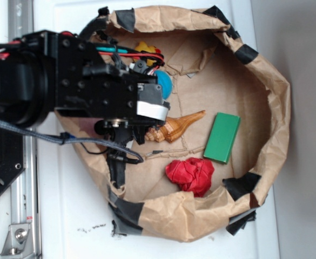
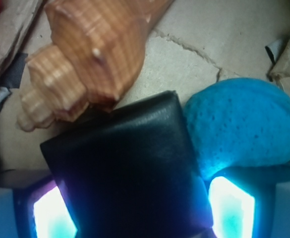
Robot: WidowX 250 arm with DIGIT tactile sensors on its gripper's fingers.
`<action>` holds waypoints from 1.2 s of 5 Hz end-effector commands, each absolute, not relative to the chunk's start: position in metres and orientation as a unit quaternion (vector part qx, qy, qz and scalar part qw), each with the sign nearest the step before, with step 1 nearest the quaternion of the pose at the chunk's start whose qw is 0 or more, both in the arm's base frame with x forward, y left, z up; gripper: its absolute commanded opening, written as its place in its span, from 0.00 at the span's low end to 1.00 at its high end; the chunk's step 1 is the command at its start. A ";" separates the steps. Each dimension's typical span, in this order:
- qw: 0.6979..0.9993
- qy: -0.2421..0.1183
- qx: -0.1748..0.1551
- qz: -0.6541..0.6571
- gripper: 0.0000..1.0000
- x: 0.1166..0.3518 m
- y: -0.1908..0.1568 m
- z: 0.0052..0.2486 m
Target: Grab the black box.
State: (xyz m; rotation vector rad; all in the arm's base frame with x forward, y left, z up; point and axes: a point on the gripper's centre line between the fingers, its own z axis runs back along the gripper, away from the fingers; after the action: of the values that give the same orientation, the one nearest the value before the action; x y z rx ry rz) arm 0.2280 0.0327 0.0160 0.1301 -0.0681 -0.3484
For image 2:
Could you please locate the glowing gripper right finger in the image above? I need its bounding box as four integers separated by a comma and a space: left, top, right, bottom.
207, 165, 290, 238

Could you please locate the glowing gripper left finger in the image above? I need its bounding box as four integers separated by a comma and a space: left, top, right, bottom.
0, 171, 78, 238

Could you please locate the black box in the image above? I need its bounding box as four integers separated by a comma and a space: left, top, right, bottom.
40, 91, 213, 238

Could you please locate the blue dimpled foam ball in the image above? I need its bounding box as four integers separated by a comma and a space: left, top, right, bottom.
183, 78, 290, 180

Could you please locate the brown paper bin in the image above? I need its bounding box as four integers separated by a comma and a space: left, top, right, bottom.
0, 0, 290, 170

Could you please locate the brown spiral seashell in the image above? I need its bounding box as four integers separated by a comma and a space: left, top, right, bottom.
17, 0, 172, 132

